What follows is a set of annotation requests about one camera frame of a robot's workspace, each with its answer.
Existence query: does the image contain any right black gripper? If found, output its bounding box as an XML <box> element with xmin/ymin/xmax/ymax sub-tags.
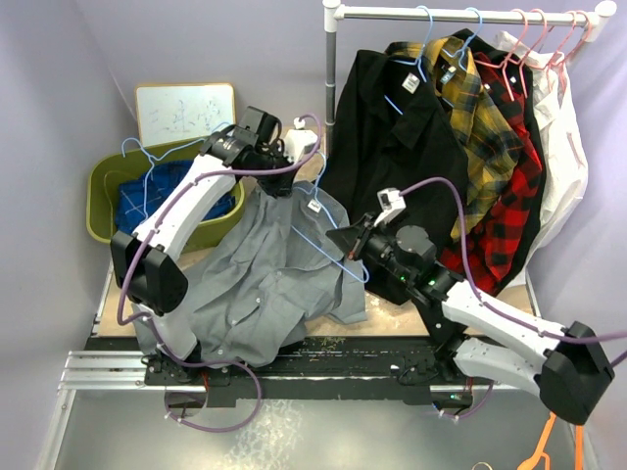
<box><xmin>328</xmin><ymin>211</ymin><xmax>414</xmax><ymax>283</ymax></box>

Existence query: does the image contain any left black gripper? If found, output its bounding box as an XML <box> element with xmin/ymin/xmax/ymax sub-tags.
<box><xmin>253</xmin><ymin>145</ymin><xmax>303</xmax><ymax>201</ymax></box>

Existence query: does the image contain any grey button shirt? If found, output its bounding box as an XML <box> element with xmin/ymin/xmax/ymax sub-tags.
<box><xmin>131</xmin><ymin>179</ymin><xmax>368</xmax><ymax>368</ymax></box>

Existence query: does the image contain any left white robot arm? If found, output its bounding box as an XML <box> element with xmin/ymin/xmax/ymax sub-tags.
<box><xmin>111</xmin><ymin>107</ymin><xmax>368</xmax><ymax>384</ymax></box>

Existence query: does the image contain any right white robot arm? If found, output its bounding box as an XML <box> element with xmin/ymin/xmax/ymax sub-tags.
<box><xmin>327</xmin><ymin>215</ymin><xmax>614</xmax><ymax>425</ymax></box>

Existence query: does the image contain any black shirt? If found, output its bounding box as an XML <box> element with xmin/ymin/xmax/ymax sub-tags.
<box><xmin>319</xmin><ymin>50</ymin><xmax>468</xmax><ymax>252</ymax></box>

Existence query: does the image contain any red plaid shirt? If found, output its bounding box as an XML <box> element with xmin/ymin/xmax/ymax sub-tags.
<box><xmin>465</xmin><ymin>66</ymin><xmax>543</xmax><ymax>295</ymax></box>

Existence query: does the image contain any blue plaid shirt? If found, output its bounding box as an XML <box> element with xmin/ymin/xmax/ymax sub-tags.
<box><xmin>114</xmin><ymin>161</ymin><xmax>234</xmax><ymax>234</ymax></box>

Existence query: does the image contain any yellow plaid shirt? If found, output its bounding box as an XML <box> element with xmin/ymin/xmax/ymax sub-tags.
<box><xmin>386</xmin><ymin>36</ymin><xmax>522</xmax><ymax>232</ymax></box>

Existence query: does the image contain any blue hanger under black shirt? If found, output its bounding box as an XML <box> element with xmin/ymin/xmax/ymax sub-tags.
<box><xmin>395</xmin><ymin>5</ymin><xmax>434</xmax><ymax>93</ymax></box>

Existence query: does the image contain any blue hanger under yellow shirt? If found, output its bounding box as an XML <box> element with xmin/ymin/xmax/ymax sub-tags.
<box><xmin>434</xmin><ymin>7</ymin><xmax>483</xmax><ymax>112</ymax></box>

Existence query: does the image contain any white shirt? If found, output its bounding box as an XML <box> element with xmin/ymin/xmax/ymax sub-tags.
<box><xmin>491</xmin><ymin>29</ymin><xmax>590</xmax><ymax>256</ymax></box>

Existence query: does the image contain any pink hanger under red shirt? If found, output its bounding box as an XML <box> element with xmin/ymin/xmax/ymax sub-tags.
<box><xmin>473</xmin><ymin>8</ymin><xmax>532</xmax><ymax>102</ymax></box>

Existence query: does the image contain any pink hanger under white shirt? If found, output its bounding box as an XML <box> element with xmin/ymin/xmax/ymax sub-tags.
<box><xmin>541</xmin><ymin>10</ymin><xmax>579</xmax><ymax>87</ymax></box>

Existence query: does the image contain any orange hanger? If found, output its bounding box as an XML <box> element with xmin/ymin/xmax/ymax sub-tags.
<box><xmin>517</xmin><ymin>412</ymin><xmax>585</xmax><ymax>470</ymax></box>

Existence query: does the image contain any yellow framed whiteboard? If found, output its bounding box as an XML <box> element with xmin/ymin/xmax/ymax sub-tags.
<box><xmin>134</xmin><ymin>83</ymin><xmax>235</xmax><ymax>147</ymax></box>

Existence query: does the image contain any green plastic bin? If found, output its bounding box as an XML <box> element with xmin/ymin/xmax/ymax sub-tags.
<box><xmin>86</xmin><ymin>139</ymin><xmax>245</xmax><ymax>253</ymax></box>

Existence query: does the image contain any grey metal clothes rack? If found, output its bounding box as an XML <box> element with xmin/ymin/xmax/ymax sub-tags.
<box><xmin>322</xmin><ymin>0</ymin><xmax>618</xmax><ymax>156</ymax></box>

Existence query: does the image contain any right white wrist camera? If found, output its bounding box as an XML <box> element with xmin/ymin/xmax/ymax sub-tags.
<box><xmin>374</xmin><ymin>188</ymin><xmax>406</xmax><ymax>226</ymax></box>

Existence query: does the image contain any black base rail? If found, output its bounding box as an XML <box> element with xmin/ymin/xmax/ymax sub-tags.
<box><xmin>144</xmin><ymin>335</ymin><xmax>476</xmax><ymax>408</ymax></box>

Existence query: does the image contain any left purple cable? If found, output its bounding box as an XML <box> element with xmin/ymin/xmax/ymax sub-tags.
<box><xmin>116</xmin><ymin>113</ymin><xmax>324</xmax><ymax>433</ymax></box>

